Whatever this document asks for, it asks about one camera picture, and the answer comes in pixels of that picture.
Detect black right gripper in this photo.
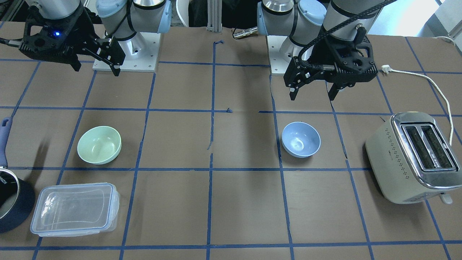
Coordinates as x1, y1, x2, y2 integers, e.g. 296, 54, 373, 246
19, 9, 125, 76

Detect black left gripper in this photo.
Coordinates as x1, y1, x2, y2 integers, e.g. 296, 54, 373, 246
284, 36, 378, 101

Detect blue bowl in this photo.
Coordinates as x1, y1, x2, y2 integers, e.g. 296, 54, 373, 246
282, 122, 322, 158

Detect green bowl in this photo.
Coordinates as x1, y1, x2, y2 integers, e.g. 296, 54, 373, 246
77, 126, 122, 165

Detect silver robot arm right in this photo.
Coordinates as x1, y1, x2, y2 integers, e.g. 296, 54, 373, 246
2, 0, 172, 76

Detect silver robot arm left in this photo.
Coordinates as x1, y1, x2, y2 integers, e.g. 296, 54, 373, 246
256, 0, 391, 101

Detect cream silver toaster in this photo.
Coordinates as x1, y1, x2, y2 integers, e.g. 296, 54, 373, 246
365, 112, 462, 204

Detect clear plastic container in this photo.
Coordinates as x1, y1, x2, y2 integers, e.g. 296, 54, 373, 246
30, 183, 120, 237

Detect dark blue saucepan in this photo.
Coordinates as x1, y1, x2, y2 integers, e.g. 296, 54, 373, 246
0, 117, 36, 233

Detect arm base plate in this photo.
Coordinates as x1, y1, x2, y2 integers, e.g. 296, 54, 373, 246
119, 32, 163, 73
266, 33, 302, 76

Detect white toaster power cable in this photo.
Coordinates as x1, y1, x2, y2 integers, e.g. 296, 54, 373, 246
382, 65, 454, 146

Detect aluminium frame post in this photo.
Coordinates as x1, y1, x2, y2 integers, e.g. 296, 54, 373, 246
206, 0, 222, 34

